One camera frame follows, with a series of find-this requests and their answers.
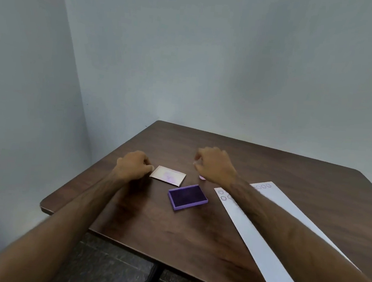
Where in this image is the person's left hand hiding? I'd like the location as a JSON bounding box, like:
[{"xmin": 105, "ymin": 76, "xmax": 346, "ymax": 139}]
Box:
[{"xmin": 114, "ymin": 148, "xmax": 156, "ymax": 185}]

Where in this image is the person's right hand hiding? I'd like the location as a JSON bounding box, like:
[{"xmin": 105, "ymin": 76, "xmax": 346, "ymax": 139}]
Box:
[{"xmin": 191, "ymin": 145, "xmax": 240, "ymax": 187}]

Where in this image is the person's right forearm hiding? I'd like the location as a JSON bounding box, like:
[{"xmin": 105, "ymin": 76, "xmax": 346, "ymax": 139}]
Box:
[{"xmin": 217, "ymin": 176, "xmax": 372, "ymax": 282}]

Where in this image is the person's left forearm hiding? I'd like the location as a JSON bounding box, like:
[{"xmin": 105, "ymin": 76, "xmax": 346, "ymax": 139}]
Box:
[{"xmin": 0, "ymin": 161, "xmax": 132, "ymax": 282}]

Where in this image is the cream ink pad lid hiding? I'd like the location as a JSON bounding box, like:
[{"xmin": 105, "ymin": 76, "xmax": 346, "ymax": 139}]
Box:
[{"xmin": 149, "ymin": 165, "xmax": 187, "ymax": 188}]

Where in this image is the purple ink pad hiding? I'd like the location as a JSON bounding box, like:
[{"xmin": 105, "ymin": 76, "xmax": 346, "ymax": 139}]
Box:
[{"xmin": 166, "ymin": 182, "xmax": 210, "ymax": 214}]

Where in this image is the white paper sheet with stamps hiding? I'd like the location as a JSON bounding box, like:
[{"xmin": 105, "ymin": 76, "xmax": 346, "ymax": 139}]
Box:
[{"xmin": 206, "ymin": 176, "xmax": 369, "ymax": 282}]

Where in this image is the black table leg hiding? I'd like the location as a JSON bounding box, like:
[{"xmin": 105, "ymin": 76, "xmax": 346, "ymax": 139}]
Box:
[{"xmin": 148, "ymin": 262, "xmax": 164, "ymax": 282}]

